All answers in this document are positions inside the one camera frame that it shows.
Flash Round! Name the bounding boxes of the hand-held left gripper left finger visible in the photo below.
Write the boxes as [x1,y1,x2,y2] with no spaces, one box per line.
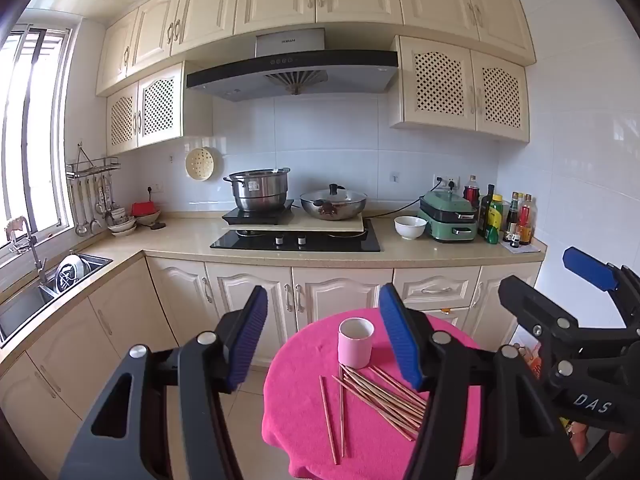
[59,286,269,480]

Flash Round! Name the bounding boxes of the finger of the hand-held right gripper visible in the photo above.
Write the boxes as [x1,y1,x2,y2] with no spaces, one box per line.
[498,275,640,376]
[562,246,640,328]

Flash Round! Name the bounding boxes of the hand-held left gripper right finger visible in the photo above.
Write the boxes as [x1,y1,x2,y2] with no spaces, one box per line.
[377,283,583,480]

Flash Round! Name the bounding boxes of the pink cup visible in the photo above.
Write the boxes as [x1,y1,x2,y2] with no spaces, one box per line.
[338,318,375,369]

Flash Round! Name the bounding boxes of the bunch of wooden chopsticks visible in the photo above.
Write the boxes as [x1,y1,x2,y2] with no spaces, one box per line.
[319,364,431,466]

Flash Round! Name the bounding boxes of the person's right hand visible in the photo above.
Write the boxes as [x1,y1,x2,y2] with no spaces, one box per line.
[567,417,635,461]

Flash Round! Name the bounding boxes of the orange packet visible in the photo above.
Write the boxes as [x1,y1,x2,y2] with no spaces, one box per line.
[512,342,546,381]

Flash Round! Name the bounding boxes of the white paper sheet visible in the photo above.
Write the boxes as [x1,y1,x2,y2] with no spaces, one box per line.
[500,240,542,255]

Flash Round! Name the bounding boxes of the pink round tablecloth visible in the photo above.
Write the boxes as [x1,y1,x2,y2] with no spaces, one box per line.
[261,307,483,467]

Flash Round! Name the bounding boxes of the red sauce bottle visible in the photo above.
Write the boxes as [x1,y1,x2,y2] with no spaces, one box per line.
[517,194,535,247]

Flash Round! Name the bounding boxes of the soy sauce bottle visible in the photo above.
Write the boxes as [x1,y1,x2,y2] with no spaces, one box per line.
[503,191,521,243]

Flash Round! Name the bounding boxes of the green yellow bottle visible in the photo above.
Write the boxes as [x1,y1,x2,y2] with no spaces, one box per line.
[484,194,504,246]

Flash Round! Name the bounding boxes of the dark olive oil bottle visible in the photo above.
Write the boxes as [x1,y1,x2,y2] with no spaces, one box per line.
[477,184,496,238]

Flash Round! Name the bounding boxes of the green electric grill pot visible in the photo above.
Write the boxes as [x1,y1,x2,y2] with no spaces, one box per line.
[417,187,478,243]

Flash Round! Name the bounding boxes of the black glass gas hob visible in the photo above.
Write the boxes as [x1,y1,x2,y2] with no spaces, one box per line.
[209,219,382,253]

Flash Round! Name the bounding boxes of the dark soda bottle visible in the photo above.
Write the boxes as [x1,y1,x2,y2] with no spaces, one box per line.
[462,175,482,208]

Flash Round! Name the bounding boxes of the black induction cooker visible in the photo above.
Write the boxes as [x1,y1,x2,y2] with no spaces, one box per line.
[221,199,296,227]

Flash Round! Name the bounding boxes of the beige board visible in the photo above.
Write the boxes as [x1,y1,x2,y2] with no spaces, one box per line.
[221,217,363,237]

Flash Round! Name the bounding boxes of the wok with glass lid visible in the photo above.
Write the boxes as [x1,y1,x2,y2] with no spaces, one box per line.
[300,183,368,222]

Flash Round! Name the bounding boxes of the stainless steel pot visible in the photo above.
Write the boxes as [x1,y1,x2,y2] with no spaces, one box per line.
[223,167,292,212]

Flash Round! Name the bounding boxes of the stack of white bowls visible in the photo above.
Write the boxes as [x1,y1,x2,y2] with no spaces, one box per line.
[107,205,137,237]

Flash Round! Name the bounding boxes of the cream perforated steamer plate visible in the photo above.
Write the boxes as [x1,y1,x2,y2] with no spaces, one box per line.
[184,147,216,181]

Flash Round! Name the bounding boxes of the patterned plate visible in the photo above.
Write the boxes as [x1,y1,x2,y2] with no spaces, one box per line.
[54,255,83,293]

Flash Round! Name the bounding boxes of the wide cream lattice door cabinet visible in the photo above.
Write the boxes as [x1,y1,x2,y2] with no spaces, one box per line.
[389,35,531,143]

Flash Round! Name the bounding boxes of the stainless steel sink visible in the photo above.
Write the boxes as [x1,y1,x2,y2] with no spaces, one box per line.
[0,252,113,346]

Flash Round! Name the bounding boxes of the metal faucet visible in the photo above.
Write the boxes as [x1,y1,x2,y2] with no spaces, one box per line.
[0,216,48,286]

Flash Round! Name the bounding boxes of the narrow cream lattice door cabinet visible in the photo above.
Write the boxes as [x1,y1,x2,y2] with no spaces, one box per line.
[106,61,215,157]

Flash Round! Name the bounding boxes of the black range hood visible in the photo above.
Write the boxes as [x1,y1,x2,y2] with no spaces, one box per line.
[186,27,399,102]

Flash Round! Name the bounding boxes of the kitchen window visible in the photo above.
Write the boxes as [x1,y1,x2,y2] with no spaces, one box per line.
[0,24,76,251]

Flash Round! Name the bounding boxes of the black power cable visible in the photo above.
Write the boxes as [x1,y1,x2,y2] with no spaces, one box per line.
[365,184,453,218]

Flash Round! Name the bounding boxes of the metal wall rack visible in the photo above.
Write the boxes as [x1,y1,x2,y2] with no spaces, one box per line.
[66,142,122,178]

